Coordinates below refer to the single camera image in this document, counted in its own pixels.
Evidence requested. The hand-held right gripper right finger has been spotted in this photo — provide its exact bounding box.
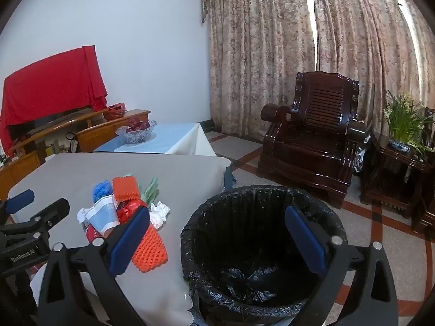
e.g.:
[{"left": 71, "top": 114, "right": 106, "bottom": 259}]
[{"left": 285, "top": 205, "right": 399, "bottom": 326}]

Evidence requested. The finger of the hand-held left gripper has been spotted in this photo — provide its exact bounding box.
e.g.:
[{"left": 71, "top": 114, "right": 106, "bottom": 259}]
[
  {"left": 0, "top": 189, "right": 35, "bottom": 225},
  {"left": 0, "top": 198, "right": 70, "bottom": 236}
]

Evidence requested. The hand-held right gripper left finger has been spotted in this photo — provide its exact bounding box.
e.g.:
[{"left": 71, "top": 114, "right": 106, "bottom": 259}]
[{"left": 37, "top": 206, "right": 151, "bottom": 326}]

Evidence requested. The orange foam net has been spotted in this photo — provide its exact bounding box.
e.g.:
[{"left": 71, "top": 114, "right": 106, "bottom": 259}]
[
  {"left": 112, "top": 176, "right": 141, "bottom": 202},
  {"left": 132, "top": 226, "right": 169, "bottom": 274}
]

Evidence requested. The red foil packet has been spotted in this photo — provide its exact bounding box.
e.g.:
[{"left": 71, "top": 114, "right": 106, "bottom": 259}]
[{"left": 117, "top": 200, "right": 148, "bottom": 223}]

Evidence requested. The green rubber glove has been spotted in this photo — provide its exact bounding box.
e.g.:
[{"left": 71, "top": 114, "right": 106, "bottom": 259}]
[{"left": 139, "top": 177, "right": 160, "bottom": 206}]

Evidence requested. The trash bin with black bag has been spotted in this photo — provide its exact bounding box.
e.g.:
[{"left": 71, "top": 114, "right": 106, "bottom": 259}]
[{"left": 180, "top": 184, "right": 348, "bottom": 325}]

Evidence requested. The blue and white packet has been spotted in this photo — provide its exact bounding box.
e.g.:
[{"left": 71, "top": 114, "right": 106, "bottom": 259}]
[{"left": 85, "top": 195, "right": 120, "bottom": 233}]

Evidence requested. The blue mesh net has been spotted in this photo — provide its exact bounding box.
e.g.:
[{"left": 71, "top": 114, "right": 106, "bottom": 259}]
[{"left": 92, "top": 181, "right": 114, "bottom": 202}]

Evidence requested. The dark wooden armchair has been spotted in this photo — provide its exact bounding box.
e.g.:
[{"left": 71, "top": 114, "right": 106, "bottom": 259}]
[{"left": 256, "top": 71, "right": 369, "bottom": 209}]

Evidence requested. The black plastic bag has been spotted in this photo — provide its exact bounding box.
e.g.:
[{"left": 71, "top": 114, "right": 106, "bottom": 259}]
[{"left": 353, "top": 134, "right": 371, "bottom": 175}]

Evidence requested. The teal scalloped tablecloth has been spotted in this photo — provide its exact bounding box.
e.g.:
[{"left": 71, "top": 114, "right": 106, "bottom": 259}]
[{"left": 222, "top": 163, "right": 237, "bottom": 191}]

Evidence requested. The glass fruit bowl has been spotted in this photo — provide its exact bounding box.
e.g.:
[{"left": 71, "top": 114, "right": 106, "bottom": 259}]
[{"left": 116, "top": 120, "right": 157, "bottom": 144}]

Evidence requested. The light blue tablecloth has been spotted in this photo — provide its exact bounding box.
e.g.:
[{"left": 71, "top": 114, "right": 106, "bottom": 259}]
[{"left": 93, "top": 122, "right": 218, "bottom": 158}]

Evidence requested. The dark wooden side table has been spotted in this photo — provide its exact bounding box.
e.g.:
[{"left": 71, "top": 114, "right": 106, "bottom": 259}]
[{"left": 360, "top": 136, "right": 432, "bottom": 220}]

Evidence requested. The red cloth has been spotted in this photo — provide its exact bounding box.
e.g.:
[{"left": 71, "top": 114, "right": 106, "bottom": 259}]
[{"left": 0, "top": 45, "right": 108, "bottom": 155}]

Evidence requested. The red basket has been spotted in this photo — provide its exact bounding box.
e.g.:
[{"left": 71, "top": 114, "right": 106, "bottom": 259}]
[{"left": 104, "top": 103, "right": 128, "bottom": 120}]

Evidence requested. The potted green plant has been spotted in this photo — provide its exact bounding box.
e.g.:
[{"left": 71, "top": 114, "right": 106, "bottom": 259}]
[{"left": 383, "top": 91, "right": 435, "bottom": 158}]

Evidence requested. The floral beige curtain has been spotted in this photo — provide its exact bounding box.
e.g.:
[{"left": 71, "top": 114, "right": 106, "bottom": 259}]
[{"left": 200, "top": 0, "right": 435, "bottom": 150}]

